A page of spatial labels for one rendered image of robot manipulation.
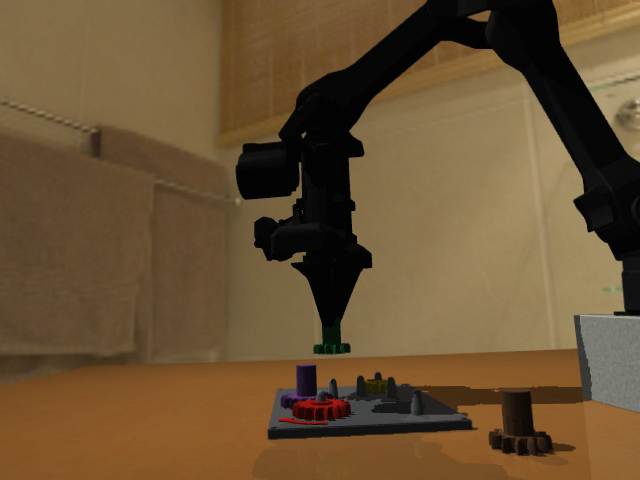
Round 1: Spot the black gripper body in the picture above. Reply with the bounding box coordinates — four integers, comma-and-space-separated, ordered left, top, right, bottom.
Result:
271, 185, 372, 269

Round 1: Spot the purple gear with tall hub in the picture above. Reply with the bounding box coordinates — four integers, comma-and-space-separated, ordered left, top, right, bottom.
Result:
280, 364, 317, 409

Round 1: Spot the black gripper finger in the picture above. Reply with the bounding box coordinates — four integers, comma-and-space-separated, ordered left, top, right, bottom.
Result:
336, 265, 363, 323
291, 259, 350, 328

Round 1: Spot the dark brown gear with tall hub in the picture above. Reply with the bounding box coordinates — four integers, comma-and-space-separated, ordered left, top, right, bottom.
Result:
488, 388, 552, 456

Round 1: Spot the red gear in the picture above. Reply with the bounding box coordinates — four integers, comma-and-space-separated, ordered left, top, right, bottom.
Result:
292, 398, 351, 421

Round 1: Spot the green gear with tall cylindrical handle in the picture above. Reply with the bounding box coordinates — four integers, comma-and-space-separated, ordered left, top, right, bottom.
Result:
313, 317, 351, 355

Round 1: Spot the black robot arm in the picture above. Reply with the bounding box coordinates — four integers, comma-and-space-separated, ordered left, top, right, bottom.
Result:
236, 0, 640, 317

